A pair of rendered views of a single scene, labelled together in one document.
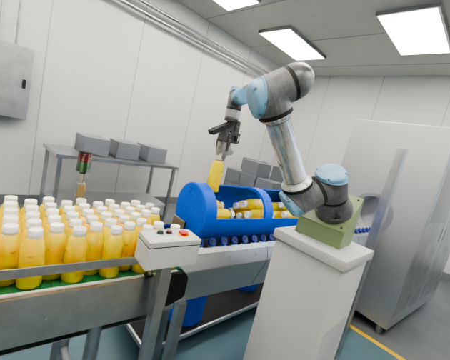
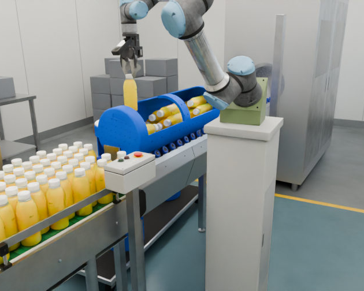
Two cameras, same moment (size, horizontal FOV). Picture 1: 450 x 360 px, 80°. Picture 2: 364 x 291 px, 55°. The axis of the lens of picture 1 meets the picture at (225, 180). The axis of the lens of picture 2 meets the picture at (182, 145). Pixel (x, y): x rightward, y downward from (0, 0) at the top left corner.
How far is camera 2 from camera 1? 0.53 m
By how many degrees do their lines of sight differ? 20
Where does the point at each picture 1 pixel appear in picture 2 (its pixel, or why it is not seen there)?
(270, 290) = (214, 178)
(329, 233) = (249, 115)
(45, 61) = not seen: outside the picture
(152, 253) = (126, 178)
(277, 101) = (193, 19)
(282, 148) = (202, 56)
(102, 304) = (92, 237)
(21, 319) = (43, 267)
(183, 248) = (145, 165)
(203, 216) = (136, 136)
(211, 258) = not seen: hidden behind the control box
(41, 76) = not seen: outside the picture
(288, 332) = (238, 203)
